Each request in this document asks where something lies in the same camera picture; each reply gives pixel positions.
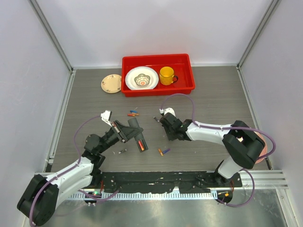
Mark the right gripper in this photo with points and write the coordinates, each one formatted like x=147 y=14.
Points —
x=170 y=137

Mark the pink plate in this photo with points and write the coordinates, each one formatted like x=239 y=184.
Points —
x=264 y=150

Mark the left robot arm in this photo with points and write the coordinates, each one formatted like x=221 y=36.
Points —
x=45 y=193

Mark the white plate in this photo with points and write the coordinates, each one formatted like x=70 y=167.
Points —
x=129 y=78

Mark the small patterned bowl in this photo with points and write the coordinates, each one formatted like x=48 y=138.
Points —
x=142 y=80

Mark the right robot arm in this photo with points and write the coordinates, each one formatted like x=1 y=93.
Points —
x=243 y=146

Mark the red orange battery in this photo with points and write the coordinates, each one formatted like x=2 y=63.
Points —
x=141 y=146

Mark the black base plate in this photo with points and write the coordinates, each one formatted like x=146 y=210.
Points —
x=162 y=182

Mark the red plastic bin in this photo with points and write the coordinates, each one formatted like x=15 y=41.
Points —
x=179 y=62

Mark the yellow mug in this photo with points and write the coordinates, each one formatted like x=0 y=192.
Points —
x=167 y=76

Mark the perforated cable duct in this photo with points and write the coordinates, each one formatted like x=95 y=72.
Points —
x=174 y=195

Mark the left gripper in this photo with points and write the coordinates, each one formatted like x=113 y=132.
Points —
x=124 y=133

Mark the beige floral saucer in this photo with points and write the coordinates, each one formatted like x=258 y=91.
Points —
x=111 y=83

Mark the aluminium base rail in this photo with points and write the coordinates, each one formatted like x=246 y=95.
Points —
x=264 y=179

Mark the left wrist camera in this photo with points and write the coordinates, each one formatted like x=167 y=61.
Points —
x=106 y=116

